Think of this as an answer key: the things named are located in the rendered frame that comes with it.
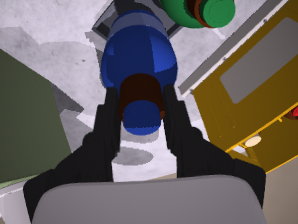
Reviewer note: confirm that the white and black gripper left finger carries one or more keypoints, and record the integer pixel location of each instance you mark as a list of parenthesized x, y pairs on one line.
[(90, 162)]

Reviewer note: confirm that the green bottle with pale green label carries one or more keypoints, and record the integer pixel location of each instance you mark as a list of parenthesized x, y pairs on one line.
[(197, 14)]

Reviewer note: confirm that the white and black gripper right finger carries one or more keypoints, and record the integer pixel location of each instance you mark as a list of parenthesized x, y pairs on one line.
[(199, 156)]

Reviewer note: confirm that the blue bottle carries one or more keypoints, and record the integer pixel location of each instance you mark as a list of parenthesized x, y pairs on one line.
[(139, 59)]

